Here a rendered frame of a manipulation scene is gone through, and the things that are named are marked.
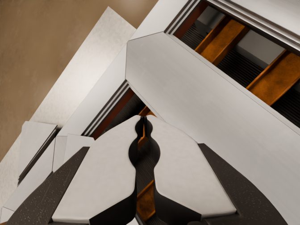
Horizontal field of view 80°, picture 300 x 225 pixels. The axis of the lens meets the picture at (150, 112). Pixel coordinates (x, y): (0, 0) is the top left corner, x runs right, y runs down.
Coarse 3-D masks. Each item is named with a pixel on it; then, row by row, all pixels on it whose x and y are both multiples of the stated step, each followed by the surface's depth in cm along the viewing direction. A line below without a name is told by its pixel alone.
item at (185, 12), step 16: (192, 0) 52; (208, 0) 50; (224, 0) 47; (176, 16) 52; (240, 16) 46; (256, 16) 43; (176, 32) 55; (272, 32) 42; (288, 32) 39; (208, 64) 47; (112, 96) 59; (256, 96) 42; (272, 112) 39; (96, 128) 64; (64, 144) 66; (48, 176) 69; (144, 224) 51
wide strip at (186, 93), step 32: (160, 32) 54; (128, 64) 58; (160, 64) 52; (192, 64) 48; (160, 96) 51; (192, 96) 46; (224, 96) 43; (192, 128) 45; (224, 128) 42; (256, 128) 39; (288, 128) 36; (256, 160) 38; (288, 160) 36; (288, 192) 35; (288, 224) 34
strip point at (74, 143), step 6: (72, 138) 65; (78, 138) 63; (84, 138) 62; (90, 138) 61; (66, 144) 66; (72, 144) 64; (78, 144) 63; (84, 144) 62; (66, 150) 65; (72, 150) 64; (78, 150) 63; (66, 156) 65
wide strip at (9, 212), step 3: (3, 207) 79; (3, 210) 79; (6, 210) 78; (9, 210) 76; (3, 213) 78; (6, 213) 77; (9, 213) 76; (12, 213) 75; (3, 216) 78; (6, 216) 77; (9, 216) 76; (0, 219) 79; (3, 219) 78; (6, 219) 77; (0, 222) 78
